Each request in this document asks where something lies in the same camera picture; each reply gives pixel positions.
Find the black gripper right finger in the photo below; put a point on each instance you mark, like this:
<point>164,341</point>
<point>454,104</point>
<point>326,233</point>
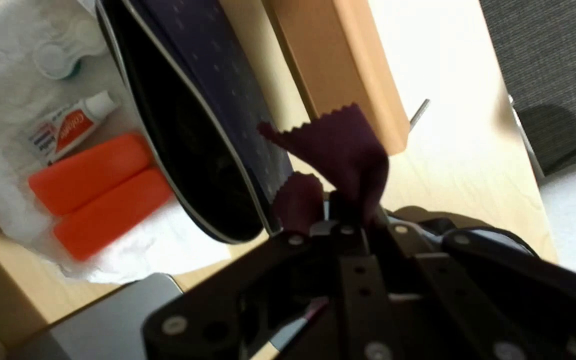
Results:
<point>474,292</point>

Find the maroon cloth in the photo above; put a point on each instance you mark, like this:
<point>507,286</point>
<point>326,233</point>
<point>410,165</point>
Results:
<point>345,150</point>

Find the white plastic bag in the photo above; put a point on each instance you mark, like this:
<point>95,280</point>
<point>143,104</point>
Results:
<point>8,100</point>

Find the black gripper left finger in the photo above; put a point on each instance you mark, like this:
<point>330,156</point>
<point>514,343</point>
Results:
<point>268,280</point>

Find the navy dotted pencil case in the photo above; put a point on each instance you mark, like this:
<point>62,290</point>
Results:
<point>228,87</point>

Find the dark floor mat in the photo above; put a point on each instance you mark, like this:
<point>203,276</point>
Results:
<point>554,41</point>

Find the small white toothpaste tube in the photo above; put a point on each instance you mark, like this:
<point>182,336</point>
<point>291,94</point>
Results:
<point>69,126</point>

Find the brown rectangular block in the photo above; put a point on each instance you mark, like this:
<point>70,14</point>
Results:
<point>340,60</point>

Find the round white container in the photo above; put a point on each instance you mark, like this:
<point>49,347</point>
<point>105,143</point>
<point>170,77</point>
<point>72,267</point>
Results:
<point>55,60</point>

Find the silver monitor stand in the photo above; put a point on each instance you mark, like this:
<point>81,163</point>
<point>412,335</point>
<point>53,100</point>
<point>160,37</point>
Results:
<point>101,327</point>

